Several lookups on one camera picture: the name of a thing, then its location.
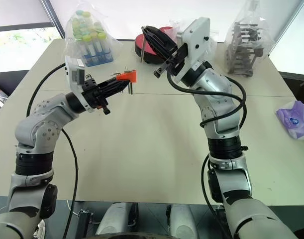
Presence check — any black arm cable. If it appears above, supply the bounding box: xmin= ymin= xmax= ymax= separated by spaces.
xmin=166 ymin=63 xmax=249 ymax=239
xmin=26 ymin=62 xmax=79 ymax=239

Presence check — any clear bag of tubes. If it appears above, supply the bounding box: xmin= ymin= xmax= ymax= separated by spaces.
xmin=64 ymin=4 xmax=124 ymax=68

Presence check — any purple wet wipes packet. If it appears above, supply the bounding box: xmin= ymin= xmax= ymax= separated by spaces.
xmin=275 ymin=100 xmax=304 ymax=141

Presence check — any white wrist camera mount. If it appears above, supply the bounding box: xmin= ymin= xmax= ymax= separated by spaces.
xmin=175 ymin=16 xmax=211 ymax=83
xmin=64 ymin=55 xmax=92 ymax=113

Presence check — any large red black disc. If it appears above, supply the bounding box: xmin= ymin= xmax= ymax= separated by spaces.
xmin=134 ymin=33 xmax=168 ymax=65

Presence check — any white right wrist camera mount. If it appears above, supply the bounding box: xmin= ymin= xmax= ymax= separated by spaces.
xmin=175 ymin=16 xmax=211 ymax=83

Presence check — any grey plastic rack stack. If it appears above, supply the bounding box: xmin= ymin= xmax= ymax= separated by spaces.
xmin=225 ymin=20 xmax=265 ymax=77

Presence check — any clear bag of racks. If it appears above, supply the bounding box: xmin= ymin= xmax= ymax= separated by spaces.
xmin=223 ymin=0 xmax=277 ymax=77

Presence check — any dark furniture beside table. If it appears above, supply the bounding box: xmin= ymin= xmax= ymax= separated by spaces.
xmin=0 ymin=69 xmax=31 ymax=118

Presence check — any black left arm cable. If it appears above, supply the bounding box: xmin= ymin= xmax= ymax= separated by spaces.
xmin=26 ymin=62 xmax=79 ymax=239

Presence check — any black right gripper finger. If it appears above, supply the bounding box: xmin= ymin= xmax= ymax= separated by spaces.
xmin=141 ymin=29 xmax=171 ymax=60
xmin=143 ymin=25 xmax=178 ymax=50

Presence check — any silver rounded robot leg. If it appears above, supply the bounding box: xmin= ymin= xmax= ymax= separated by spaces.
xmin=166 ymin=204 xmax=199 ymax=239
xmin=95 ymin=202 xmax=133 ymax=236

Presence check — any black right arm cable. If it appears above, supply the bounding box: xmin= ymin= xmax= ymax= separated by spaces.
xmin=166 ymin=63 xmax=249 ymax=239

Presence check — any small red disc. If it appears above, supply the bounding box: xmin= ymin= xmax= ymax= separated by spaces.
xmin=158 ymin=25 xmax=179 ymax=38

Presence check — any dark object beside table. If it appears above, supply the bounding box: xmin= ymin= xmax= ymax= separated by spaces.
xmin=278 ymin=71 xmax=304 ymax=101

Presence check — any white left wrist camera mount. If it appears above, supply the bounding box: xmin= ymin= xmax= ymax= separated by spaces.
xmin=64 ymin=55 xmax=92 ymax=113

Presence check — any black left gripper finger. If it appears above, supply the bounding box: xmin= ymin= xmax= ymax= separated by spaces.
xmin=101 ymin=81 xmax=129 ymax=98
xmin=99 ymin=76 xmax=125 ymax=88

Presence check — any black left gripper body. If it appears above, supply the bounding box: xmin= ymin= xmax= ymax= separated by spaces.
xmin=81 ymin=74 xmax=111 ymax=116

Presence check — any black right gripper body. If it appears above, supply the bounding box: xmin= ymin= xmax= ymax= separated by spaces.
xmin=153 ymin=41 xmax=190 ymax=79

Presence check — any blue tube rack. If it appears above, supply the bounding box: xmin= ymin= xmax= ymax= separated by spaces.
xmin=81 ymin=41 xmax=115 ymax=68

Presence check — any orange hex key holder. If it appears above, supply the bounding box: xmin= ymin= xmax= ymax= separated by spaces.
xmin=115 ymin=69 xmax=138 ymax=83

